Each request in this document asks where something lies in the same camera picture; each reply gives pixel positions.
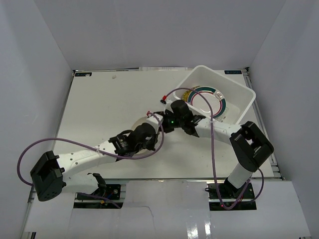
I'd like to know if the round bamboo pattern plate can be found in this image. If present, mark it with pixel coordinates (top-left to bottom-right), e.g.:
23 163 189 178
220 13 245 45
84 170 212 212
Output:
181 87 196 103

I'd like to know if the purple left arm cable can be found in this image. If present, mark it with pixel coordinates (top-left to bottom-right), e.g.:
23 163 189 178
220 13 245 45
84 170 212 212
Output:
17 112 164 186

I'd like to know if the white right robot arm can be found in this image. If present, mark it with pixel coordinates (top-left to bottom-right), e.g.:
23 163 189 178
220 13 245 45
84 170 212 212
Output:
162 100 274 199

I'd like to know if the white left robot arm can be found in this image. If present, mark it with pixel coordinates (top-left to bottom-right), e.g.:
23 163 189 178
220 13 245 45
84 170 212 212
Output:
30 117 162 202

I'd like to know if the white plastic bin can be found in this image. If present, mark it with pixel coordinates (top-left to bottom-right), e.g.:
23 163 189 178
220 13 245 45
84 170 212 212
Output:
172 65 256 124

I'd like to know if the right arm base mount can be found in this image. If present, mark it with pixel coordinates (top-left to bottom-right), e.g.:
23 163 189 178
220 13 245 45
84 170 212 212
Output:
205 183 257 211

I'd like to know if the cream translucent plate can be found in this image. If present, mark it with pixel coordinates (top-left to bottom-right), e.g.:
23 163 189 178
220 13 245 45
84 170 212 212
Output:
128 117 158 157

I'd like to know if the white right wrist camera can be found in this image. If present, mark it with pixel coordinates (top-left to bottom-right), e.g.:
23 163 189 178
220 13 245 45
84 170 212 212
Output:
160 95 174 106

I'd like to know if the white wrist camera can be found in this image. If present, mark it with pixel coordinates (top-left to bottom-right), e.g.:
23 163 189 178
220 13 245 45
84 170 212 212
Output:
160 95 174 106
147 111 163 123

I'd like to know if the white green rimmed plate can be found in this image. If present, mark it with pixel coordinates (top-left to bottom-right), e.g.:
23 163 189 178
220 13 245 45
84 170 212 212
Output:
188 86 226 119

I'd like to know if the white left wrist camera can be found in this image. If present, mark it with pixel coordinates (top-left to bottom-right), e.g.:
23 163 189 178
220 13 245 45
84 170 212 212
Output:
147 111 163 123

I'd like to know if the black table label sticker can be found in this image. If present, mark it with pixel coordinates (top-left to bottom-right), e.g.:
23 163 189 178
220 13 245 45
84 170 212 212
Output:
74 72 92 77

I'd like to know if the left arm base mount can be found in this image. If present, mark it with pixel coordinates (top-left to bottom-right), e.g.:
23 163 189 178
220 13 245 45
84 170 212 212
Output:
73 184 126 209

